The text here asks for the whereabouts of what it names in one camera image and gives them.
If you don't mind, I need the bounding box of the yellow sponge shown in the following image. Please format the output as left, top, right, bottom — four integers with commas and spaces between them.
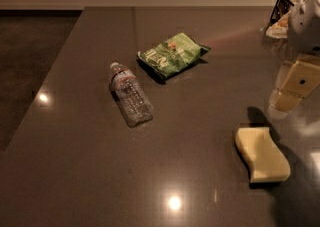
235, 127, 291, 183

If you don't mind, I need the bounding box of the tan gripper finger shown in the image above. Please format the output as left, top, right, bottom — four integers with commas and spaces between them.
268, 54, 320, 119

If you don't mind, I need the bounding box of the green chip bag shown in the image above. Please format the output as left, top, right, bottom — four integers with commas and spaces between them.
137, 33, 211, 79

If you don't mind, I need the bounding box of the clear plastic water bottle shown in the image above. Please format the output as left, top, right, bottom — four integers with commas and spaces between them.
109, 62, 153, 127

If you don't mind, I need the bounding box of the black tray with items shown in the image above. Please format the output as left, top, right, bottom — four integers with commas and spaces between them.
266, 0, 300, 39

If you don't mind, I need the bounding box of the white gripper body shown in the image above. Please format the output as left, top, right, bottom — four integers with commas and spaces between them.
287, 0, 320, 55

